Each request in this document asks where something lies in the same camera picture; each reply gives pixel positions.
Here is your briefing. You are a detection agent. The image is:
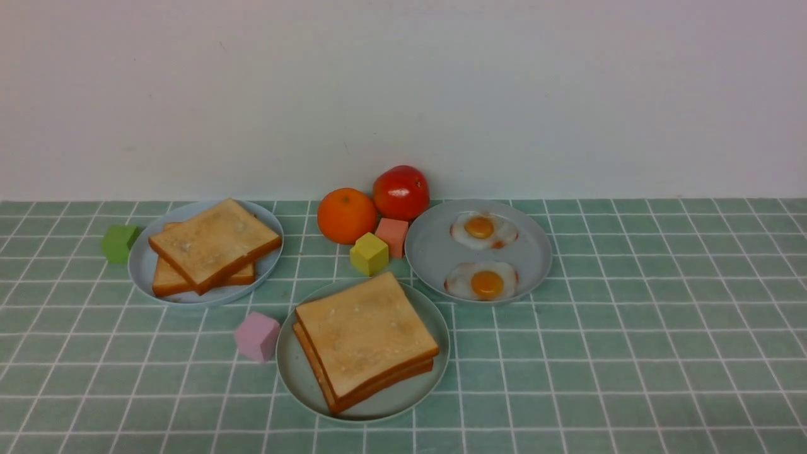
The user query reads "green cube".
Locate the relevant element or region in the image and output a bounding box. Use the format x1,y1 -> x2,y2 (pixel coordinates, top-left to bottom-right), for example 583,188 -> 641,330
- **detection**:
101,224 -> 139,264

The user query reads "orange fruit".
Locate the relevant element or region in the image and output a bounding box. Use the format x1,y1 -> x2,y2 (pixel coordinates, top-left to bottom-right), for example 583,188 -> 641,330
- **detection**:
316,187 -> 378,245

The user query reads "fried egg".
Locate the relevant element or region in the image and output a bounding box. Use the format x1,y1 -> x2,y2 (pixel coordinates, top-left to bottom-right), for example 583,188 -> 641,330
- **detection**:
450,212 -> 519,250
444,261 -> 519,301

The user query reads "toast slice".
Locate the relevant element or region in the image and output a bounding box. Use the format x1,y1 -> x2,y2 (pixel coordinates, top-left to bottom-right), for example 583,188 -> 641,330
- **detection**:
149,199 -> 282,296
151,247 -> 257,297
293,323 -> 434,416
295,271 -> 439,399

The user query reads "back fried egg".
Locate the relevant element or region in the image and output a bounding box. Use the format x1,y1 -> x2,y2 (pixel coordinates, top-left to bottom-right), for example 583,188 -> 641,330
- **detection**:
450,212 -> 519,250

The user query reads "yellow cube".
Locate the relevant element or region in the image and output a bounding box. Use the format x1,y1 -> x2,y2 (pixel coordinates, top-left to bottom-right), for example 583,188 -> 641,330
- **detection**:
349,233 -> 390,277

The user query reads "salmon pink cube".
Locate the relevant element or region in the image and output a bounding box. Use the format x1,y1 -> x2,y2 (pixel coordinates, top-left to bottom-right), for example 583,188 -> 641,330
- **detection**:
374,218 -> 409,259

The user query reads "green centre plate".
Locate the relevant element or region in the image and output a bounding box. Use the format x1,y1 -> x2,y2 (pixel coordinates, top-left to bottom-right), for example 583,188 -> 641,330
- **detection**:
275,282 -> 452,424

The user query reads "grey left bread plate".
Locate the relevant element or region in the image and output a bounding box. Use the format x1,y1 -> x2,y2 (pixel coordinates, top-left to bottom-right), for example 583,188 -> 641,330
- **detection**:
127,199 -> 284,310

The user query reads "front fried egg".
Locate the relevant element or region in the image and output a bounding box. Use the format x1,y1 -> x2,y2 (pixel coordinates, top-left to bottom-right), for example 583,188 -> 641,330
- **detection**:
444,261 -> 519,301

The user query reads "grey right egg plate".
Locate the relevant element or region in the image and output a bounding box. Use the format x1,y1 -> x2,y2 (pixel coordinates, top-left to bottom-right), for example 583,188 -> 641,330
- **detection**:
405,199 -> 552,305

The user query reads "red tomato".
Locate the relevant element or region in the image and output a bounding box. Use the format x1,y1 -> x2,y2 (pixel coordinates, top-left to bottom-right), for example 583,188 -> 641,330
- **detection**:
372,166 -> 431,222

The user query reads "lilac pink cube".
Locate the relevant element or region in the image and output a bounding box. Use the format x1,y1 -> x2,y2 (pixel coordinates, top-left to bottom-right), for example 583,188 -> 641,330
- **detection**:
234,312 -> 281,364

